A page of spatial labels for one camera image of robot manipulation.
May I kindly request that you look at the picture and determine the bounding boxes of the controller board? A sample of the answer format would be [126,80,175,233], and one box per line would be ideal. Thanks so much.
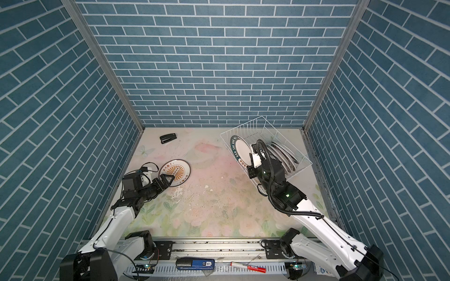
[285,262,307,275]
[133,264,155,275]

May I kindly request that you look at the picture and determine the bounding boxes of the blue black handheld device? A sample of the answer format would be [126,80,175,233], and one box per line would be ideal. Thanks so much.
[175,257,215,270]

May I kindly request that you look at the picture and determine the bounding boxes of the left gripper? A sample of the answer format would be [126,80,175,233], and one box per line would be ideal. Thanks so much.
[137,174,174,203]

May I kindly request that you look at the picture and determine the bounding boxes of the aluminium mounting rail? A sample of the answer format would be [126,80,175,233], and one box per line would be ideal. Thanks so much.
[70,237,370,281]

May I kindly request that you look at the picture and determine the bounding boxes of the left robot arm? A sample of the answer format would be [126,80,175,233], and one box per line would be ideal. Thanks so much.
[59,170,175,281]

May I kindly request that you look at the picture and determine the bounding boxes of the right controller board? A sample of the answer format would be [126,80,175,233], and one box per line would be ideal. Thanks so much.
[285,262,307,275]

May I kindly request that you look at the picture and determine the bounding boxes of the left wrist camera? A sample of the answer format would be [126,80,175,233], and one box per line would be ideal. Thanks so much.
[122,172,143,192]

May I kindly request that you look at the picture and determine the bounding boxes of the plate with orange sun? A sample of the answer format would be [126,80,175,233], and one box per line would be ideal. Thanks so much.
[158,159,191,187]

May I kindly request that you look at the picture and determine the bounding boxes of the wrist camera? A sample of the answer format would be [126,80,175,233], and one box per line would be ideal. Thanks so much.
[122,172,143,192]
[250,153,261,168]

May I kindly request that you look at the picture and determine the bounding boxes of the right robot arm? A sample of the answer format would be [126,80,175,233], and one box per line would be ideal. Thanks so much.
[247,158,384,281]

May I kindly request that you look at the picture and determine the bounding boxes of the left controller board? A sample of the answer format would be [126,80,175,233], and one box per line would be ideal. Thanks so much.
[133,264,155,275]

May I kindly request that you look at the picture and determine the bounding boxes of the red handled screwdriver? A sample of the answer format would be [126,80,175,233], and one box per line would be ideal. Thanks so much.
[230,262,267,274]

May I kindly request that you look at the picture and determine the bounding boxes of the white wire dish rack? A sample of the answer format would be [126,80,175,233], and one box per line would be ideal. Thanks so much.
[220,117,318,196]

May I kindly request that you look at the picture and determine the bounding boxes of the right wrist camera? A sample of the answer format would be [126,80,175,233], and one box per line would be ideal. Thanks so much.
[250,153,261,168]

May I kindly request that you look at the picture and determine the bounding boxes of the white plate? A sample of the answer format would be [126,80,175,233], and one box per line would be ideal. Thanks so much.
[270,144,295,173]
[272,141,300,165]
[267,146,290,174]
[270,142,298,173]

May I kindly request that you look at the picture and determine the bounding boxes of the black stapler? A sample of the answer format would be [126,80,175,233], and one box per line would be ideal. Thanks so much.
[159,133,177,144]

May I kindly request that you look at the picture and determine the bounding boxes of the plate with green rim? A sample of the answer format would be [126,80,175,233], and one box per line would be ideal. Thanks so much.
[230,135,253,169]

